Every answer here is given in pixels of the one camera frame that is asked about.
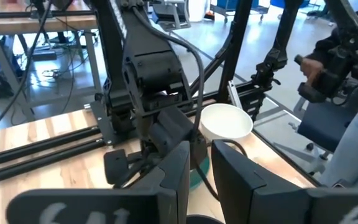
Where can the black table rail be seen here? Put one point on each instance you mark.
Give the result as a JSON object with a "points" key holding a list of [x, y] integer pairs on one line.
{"points": [[42, 144], [42, 161]]}

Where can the teal bowl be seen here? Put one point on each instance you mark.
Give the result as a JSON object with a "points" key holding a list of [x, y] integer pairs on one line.
{"points": [[200, 175]]}

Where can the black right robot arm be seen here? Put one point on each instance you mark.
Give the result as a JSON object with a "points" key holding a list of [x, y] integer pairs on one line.
{"points": [[148, 68]]}

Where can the blue office chair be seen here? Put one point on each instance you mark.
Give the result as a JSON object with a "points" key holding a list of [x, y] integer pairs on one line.
{"points": [[325, 124]]}

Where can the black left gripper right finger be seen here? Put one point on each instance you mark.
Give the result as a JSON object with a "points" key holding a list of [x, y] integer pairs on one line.
{"points": [[235, 186]]}

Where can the person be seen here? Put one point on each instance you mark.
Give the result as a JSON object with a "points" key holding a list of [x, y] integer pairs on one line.
{"points": [[353, 146]]}

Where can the person's hand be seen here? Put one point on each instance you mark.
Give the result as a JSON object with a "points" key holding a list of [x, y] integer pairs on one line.
{"points": [[311, 70]]}

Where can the white bowl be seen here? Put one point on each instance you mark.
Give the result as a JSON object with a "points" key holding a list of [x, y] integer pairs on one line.
{"points": [[225, 121]]}

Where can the black frame post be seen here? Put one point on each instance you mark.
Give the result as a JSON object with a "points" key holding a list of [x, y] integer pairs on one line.
{"points": [[233, 56]]}

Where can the black power strip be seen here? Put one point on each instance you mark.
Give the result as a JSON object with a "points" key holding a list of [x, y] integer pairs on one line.
{"points": [[43, 55]]}

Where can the silver frame bracket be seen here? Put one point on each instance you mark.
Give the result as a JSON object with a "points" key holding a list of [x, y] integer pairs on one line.
{"points": [[235, 95]]}

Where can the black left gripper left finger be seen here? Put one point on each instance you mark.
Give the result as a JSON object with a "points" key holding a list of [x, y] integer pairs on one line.
{"points": [[179, 174]]}

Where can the wooden workbench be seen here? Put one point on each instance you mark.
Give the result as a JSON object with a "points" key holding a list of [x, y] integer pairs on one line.
{"points": [[42, 25]]}

